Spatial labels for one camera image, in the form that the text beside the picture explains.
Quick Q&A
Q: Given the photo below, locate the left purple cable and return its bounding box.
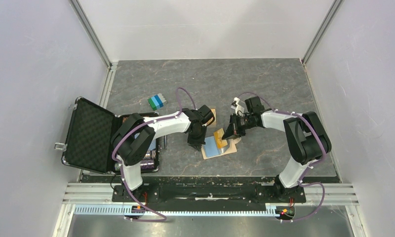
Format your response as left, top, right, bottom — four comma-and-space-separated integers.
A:
111, 87, 198, 222

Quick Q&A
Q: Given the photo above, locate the green blue grey block stack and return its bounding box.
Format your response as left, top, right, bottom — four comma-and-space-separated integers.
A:
148, 93, 167, 111

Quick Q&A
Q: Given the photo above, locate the orange credit card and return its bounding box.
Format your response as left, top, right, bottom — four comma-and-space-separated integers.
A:
213, 128, 230, 153

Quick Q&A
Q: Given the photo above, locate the black foam-lined case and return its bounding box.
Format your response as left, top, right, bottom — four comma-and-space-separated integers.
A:
54, 96, 168, 175

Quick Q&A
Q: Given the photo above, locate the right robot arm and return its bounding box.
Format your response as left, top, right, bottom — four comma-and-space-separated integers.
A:
222, 110, 332, 201

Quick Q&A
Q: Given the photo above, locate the white cable duct strip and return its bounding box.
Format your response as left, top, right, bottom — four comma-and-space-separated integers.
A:
74, 204, 285, 218

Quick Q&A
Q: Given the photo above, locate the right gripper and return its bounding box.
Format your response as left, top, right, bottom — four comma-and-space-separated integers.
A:
222, 113, 256, 140

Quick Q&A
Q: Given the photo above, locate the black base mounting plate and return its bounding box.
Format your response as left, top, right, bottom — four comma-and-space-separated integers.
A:
112, 181, 307, 204

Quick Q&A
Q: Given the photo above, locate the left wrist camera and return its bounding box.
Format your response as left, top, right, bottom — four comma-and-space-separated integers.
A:
197, 105, 213, 126

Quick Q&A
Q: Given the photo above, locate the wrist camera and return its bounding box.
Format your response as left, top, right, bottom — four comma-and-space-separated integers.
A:
231, 96, 265, 115
197, 105, 213, 126

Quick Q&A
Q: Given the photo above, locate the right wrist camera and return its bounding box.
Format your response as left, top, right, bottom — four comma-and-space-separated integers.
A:
231, 96, 265, 115

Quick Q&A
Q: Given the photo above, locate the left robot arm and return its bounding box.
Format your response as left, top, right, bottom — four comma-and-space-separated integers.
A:
111, 106, 215, 201

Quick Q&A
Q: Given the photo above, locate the beige leather card holder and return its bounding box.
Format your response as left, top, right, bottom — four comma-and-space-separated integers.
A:
201, 128, 241, 159

